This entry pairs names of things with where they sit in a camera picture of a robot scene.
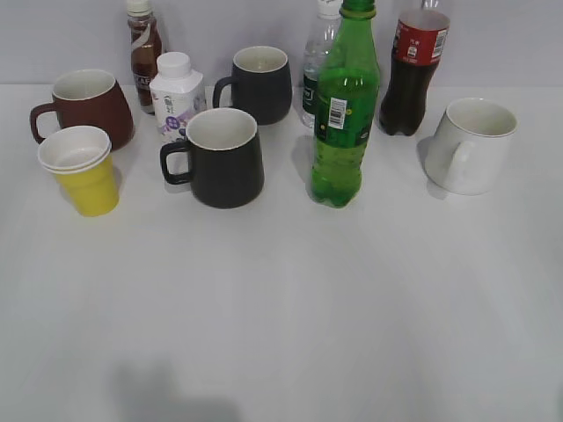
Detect green plastic soda bottle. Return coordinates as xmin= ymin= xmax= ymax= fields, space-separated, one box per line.
xmin=311 ymin=0 xmax=380 ymax=207

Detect yellow paper cup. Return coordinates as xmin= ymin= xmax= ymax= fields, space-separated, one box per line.
xmin=37 ymin=126 xmax=119 ymax=217

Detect front black mug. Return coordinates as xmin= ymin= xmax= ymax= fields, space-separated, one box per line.
xmin=159 ymin=107 xmax=265 ymax=209

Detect rear dark grey mug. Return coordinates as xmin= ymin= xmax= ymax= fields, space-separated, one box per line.
xmin=212 ymin=46 xmax=293 ymax=126

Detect white milk bottle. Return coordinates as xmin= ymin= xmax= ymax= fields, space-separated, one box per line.
xmin=150 ymin=52 xmax=207 ymax=143

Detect white ceramic mug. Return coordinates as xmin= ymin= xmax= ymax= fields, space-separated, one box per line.
xmin=423 ymin=98 xmax=518 ymax=195

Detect clear water bottle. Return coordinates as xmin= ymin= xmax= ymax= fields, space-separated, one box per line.
xmin=301 ymin=1 xmax=342 ymax=128

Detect brown coffee drink bottle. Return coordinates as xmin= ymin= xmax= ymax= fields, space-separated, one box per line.
xmin=126 ymin=0 xmax=163 ymax=114

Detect brown ceramic mug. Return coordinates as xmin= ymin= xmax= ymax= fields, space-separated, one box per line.
xmin=29 ymin=69 xmax=135 ymax=150

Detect cola bottle red label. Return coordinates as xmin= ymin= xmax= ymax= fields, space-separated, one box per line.
xmin=379 ymin=1 xmax=450 ymax=136

